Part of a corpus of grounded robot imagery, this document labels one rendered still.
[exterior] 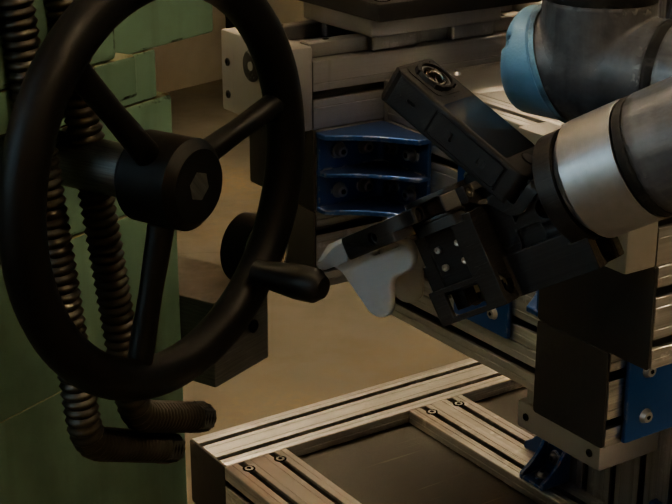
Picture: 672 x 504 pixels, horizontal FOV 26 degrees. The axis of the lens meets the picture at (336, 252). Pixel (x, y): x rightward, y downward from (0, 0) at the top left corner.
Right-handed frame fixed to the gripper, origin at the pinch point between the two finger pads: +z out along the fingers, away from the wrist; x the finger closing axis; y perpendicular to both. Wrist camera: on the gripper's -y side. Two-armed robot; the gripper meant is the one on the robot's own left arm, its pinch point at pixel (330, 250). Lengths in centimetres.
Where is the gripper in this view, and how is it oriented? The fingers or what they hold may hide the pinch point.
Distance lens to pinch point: 100.1
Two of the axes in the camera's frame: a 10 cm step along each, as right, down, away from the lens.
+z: -7.3, 3.0, 6.2
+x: 5.7, -2.5, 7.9
